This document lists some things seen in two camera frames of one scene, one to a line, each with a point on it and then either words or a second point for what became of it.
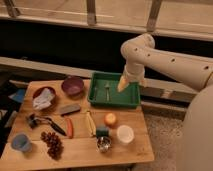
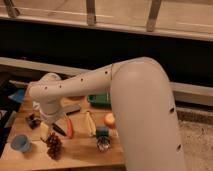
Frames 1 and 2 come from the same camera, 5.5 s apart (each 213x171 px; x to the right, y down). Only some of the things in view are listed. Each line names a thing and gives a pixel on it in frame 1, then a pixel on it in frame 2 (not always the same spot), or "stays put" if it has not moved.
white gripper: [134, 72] to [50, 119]
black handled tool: [32, 121] stays put
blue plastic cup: [20, 142] stays put
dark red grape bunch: [54, 145] stays put
